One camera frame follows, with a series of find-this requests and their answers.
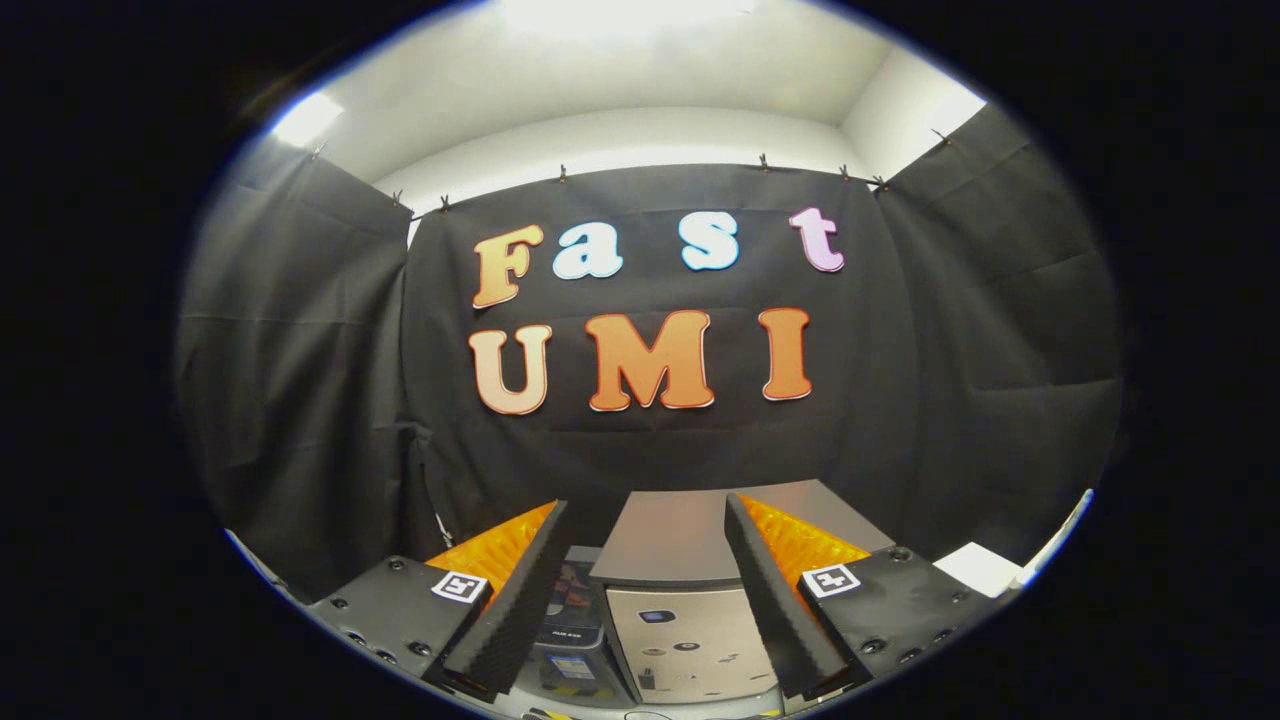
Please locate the row of black cloth clips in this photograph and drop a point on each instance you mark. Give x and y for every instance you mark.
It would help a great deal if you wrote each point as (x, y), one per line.
(563, 173)

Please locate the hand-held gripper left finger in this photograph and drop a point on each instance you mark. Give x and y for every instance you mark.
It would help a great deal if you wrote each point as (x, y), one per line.
(520, 610)

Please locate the black backdrop cloth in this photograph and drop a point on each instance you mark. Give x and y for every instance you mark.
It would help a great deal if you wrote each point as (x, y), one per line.
(650, 450)

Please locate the dark washing machine lid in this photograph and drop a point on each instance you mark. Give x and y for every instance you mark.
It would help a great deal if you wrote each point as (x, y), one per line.
(580, 600)

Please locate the narrow ceiling light strip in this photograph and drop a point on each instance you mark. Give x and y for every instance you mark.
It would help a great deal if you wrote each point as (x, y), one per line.
(305, 118)

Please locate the white board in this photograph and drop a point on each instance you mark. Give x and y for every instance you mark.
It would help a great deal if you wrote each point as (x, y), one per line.
(980, 568)

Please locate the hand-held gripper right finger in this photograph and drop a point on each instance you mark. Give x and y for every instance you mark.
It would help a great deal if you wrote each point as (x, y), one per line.
(775, 600)

